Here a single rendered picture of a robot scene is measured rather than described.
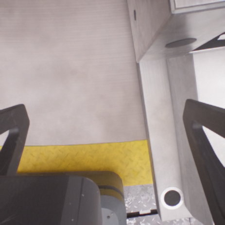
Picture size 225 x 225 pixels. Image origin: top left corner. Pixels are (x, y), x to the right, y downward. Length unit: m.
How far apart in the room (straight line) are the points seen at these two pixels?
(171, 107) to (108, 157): 0.45
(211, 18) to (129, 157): 0.72
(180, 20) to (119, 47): 0.36
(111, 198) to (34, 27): 0.51
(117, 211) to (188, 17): 0.57
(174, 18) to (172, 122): 0.34
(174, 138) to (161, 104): 0.08
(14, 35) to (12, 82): 0.11
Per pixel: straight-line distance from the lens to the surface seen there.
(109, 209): 0.65
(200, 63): 0.40
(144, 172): 0.89
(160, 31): 0.20
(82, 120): 0.52
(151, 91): 0.47
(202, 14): 0.18
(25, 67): 0.56
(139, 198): 0.93
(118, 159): 0.86
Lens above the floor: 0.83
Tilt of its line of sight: 86 degrees down
